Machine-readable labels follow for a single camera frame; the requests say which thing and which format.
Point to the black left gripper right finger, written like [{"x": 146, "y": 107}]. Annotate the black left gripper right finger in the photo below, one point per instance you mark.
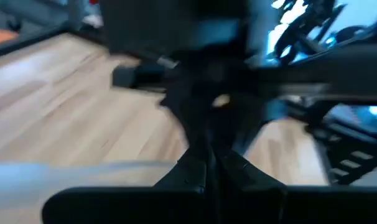
[{"x": 285, "y": 205}]

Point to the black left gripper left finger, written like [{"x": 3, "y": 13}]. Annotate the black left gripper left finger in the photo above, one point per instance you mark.
[{"x": 129, "y": 205}]

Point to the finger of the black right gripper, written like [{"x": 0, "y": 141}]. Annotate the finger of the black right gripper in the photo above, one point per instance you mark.
[
  {"x": 247, "y": 124},
  {"x": 188, "y": 112}
]

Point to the clear plastic zip bag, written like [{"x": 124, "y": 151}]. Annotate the clear plastic zip bag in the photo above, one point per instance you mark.
[{"x": 51, "y": 180}]

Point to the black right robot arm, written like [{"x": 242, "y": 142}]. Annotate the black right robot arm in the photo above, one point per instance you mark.
[{"x": 331, "y": 68}]

